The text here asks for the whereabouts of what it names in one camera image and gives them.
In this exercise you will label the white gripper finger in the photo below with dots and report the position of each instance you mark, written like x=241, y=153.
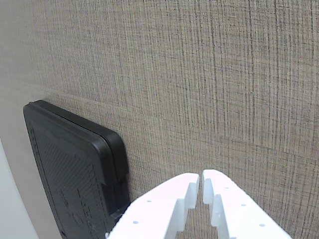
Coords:
x=154, y=214
x=231, y=206

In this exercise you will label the black plastic case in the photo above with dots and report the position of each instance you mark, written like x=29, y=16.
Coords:
x=72, y=171

